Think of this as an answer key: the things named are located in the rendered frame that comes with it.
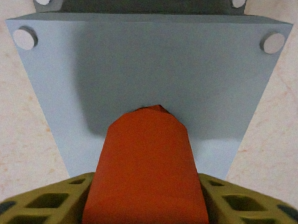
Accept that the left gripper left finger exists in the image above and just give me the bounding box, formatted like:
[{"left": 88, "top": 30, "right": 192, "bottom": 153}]
[{"left": 0, "top": 172, "right": 95, "bottom": 224}]

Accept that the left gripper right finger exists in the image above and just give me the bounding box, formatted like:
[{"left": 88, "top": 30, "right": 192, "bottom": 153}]
[{"left": 197, "top": 173, "right": 298, "bottom": 224}]

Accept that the light blue flat plate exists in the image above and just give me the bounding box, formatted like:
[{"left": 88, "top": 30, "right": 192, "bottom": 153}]
[{"left": 4, "top": 12, "right": 294, "bottom": 180}]

